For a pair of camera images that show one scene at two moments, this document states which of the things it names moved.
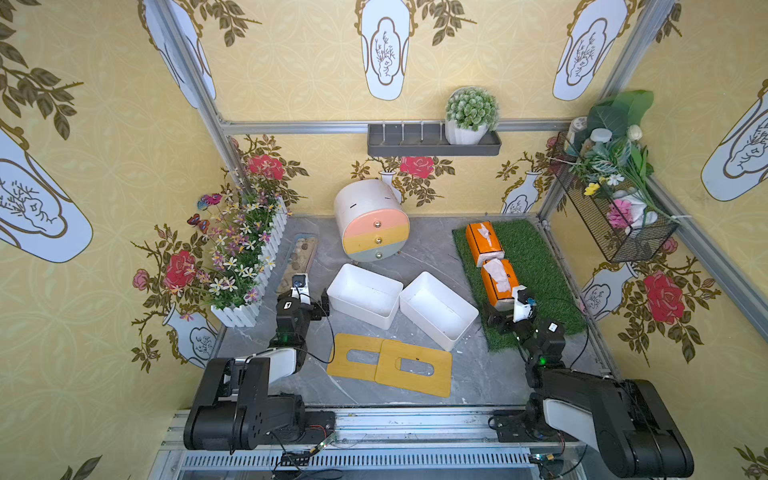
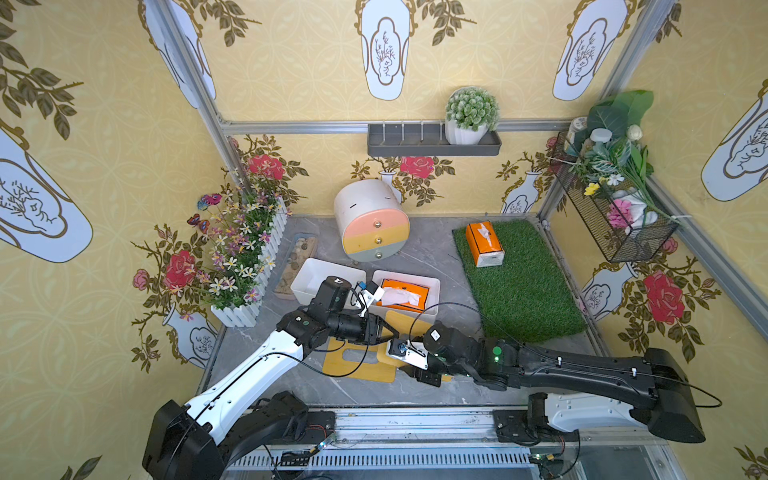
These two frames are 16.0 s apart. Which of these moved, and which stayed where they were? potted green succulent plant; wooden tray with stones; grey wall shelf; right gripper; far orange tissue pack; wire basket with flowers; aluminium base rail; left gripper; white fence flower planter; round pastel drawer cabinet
Moved: right gripper; left gripper
Stayed: grey wall shelf; round pastel drawer cabinet; wooden tray with stones; white fence flower planter; far orange tissue pack; wire basket with flowers; potted green succulent plant; aluminium base rail
